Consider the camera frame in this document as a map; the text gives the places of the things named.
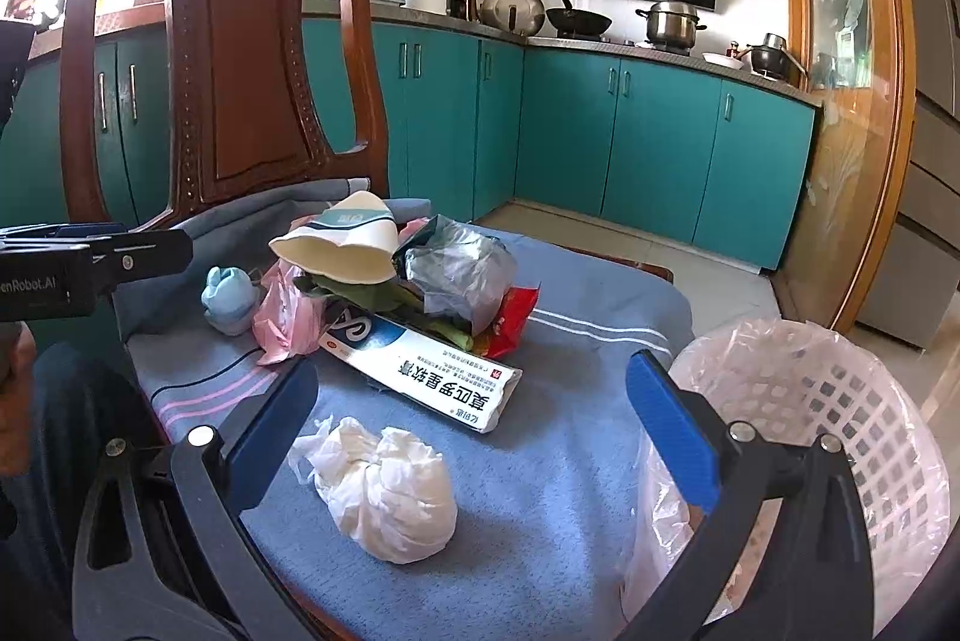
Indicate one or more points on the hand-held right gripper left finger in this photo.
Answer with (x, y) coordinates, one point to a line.
(270, 420)

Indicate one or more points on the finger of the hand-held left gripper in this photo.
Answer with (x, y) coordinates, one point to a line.
(157, 252)
(60, 234)

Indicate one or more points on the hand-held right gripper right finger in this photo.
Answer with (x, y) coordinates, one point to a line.
(671, 431)

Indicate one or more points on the light blue cloth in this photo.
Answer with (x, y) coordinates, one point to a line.
(229, 303)

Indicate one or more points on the white lattice waste basket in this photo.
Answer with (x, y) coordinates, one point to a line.
(660, 536)

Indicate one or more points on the white tissue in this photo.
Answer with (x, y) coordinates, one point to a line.
(397, 498)

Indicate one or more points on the white toothpaste box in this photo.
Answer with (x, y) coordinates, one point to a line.
(420, 371)

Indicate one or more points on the white paper cup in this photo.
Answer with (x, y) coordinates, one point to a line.
(337, 258)

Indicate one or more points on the green vegetable leaf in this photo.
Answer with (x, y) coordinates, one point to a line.
(442, 330)

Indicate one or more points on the white lattice plastic basket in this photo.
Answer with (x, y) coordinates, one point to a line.
(885, 461)

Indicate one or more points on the person's left hand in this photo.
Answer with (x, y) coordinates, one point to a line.
(13, 352)

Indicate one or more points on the pink plastic bag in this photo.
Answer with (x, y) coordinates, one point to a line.
(281, 318)

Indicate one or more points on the blue striped blanket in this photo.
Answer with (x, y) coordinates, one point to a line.
(525, 461)

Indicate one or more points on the black appliance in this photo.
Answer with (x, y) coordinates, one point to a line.
(15, 71)

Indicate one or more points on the red snack wrapper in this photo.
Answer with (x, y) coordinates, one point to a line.
(514, 318)

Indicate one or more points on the brown wooden chair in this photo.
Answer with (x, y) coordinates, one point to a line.
(247, 48)

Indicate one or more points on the grey plastic bag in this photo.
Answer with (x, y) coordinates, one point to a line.
(457, 273)

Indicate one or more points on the white plate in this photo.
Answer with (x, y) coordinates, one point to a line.
(724, 59)

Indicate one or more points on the wooden framed glass door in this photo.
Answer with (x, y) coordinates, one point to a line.
(832, 86)

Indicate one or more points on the black cooking pot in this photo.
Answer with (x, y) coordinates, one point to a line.
(769, 57)

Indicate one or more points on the steel cooking pot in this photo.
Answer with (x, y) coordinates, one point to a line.
(671, 26)

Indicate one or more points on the black wok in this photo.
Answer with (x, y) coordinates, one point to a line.
(577, 20)

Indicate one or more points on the steel wok lid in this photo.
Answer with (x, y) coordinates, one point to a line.
(514, 7)

